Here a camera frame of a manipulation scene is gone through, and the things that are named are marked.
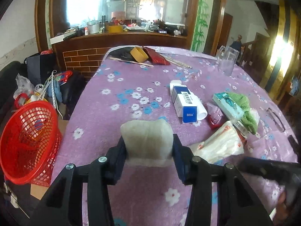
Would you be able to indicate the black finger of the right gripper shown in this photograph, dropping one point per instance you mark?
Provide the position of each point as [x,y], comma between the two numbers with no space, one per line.
[284,173]

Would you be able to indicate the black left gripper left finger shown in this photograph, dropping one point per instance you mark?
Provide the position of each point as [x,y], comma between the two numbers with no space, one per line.
[62,202]

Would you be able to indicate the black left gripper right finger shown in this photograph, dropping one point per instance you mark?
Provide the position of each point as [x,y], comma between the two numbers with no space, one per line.
[238,204]

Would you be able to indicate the white plastic wrapper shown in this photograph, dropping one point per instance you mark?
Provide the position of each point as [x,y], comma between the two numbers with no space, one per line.
[223,143]

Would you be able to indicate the blue white cardboard box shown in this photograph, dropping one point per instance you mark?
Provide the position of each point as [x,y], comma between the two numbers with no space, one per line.
[185,107]

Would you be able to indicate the person's hand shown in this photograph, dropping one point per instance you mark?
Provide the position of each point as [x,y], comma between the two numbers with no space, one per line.
[282,212]

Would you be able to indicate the eyeglasses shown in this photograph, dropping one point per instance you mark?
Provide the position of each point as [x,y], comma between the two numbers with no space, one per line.
[276,119]

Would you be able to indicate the green knitted cloth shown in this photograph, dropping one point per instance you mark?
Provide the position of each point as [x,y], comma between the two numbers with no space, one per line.
[250,117]

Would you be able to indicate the red plastic mesh basket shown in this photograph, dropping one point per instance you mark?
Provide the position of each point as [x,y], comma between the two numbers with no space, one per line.
[29,144]

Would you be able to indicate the purple floral tablecloth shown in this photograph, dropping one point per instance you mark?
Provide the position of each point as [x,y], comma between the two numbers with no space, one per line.
[120,92]

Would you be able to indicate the teal tissue pack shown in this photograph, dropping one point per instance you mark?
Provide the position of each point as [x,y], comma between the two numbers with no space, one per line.
[227,105]

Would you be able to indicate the red white snack wrapper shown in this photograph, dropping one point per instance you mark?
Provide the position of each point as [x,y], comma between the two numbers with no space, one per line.
[215,116]

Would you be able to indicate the white plastic tube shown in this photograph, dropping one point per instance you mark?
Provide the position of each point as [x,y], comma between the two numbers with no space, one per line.
[201,112]

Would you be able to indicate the clear plastic bag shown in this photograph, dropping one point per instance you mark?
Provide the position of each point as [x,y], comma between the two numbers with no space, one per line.
[23,86]

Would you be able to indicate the clear glass pitcher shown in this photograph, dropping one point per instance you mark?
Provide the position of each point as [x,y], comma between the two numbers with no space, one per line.
[226,59]

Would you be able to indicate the dark blue shopping bag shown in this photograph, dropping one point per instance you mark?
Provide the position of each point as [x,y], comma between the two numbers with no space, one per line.
[40,67]

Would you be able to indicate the black sofa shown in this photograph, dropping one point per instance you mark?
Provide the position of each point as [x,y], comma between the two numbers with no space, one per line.
[9,85]

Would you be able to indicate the wooden chopstick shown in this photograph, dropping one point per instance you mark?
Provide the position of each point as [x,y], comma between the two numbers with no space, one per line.
[133,62]

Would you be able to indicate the black plastic bag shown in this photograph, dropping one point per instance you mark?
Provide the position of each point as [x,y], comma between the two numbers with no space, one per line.
[122,53]

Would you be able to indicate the dark red packet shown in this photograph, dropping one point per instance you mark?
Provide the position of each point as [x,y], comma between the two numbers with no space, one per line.
[154,57]

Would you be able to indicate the yellow tape roll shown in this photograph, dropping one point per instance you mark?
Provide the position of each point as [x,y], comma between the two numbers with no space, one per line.
[139,54]

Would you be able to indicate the silver metal pot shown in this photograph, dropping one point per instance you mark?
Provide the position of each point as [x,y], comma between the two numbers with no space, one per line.
[93,27]

